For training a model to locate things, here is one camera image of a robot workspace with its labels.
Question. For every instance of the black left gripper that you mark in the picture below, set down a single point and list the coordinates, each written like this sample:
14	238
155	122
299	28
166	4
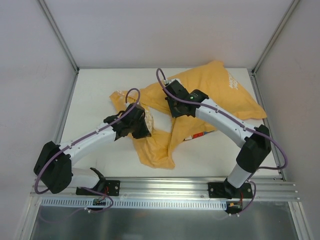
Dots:
141	124

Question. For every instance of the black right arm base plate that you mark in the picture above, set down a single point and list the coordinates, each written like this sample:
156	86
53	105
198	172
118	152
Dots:
223	190

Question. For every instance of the aluminium front rail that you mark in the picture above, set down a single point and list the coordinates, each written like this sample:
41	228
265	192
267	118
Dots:
268	189

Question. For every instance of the aluminium frame post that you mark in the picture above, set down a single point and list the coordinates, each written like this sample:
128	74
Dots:
275	35
55	28

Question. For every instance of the right aluminium side rail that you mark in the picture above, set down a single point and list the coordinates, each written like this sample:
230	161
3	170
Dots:
278	153

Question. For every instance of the white slotted cable duct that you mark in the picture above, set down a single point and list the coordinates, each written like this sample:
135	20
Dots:
78	202

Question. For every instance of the left aluminium frame post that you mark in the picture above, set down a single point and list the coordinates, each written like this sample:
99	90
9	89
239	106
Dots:
55	28

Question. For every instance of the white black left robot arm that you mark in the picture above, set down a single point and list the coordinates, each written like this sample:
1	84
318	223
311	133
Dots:
55	166

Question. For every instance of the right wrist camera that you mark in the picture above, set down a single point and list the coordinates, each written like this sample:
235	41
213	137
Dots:
169	81

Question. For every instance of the white pillow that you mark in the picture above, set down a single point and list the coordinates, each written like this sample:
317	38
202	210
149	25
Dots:
161	121

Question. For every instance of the right aluminium frame post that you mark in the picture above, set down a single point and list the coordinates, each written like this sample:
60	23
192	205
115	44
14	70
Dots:
275	35

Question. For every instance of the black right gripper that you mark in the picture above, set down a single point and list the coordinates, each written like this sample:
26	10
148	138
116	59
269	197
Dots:
177	107

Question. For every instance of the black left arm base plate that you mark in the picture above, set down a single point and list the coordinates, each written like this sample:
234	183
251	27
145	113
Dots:
109	187

